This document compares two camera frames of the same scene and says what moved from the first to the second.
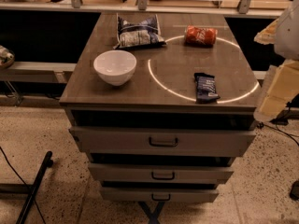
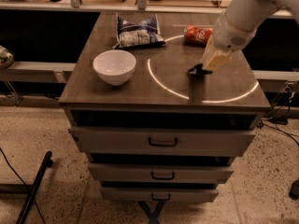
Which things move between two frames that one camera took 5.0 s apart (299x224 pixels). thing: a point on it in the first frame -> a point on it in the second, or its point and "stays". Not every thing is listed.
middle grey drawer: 158,173 stays
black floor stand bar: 46,162 stays
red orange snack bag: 200,37 stays
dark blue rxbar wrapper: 206,89 -> 198,71
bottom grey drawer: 159,194 stays
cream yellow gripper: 288,35 -> 231,35
